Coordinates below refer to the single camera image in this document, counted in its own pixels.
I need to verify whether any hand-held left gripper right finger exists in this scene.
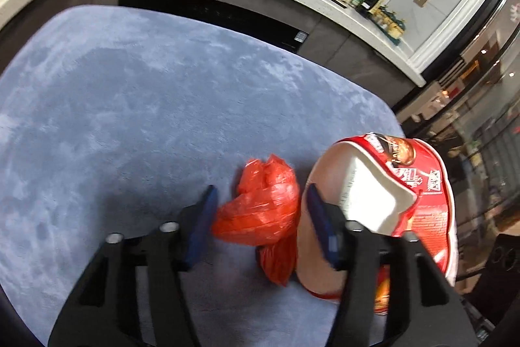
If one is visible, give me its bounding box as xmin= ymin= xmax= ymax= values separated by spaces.
xmin=305 ymin=183 xmax=476 ymax=347

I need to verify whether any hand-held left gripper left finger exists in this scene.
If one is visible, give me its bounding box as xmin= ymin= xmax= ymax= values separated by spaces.
xmin=48 ymin=184 xmax=220 ymax=347

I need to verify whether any red plastic bag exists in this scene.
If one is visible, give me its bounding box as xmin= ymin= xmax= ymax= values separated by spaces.
xmin=211 ymin=154 xmax=301 ymax=287

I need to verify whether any red instant noodle cup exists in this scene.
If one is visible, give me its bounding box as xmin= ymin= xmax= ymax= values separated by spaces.
xmin=294 ymin=132 xmax=460 ymax=315

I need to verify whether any spice jar set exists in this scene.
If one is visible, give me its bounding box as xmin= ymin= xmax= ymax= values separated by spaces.
xmin=370 ymin=3 xmax=407 ymax=47

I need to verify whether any black built-in oven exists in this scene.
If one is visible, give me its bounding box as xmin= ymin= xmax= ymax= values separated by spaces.
xmin=118 ymin=0 xmax=309 ymax=54

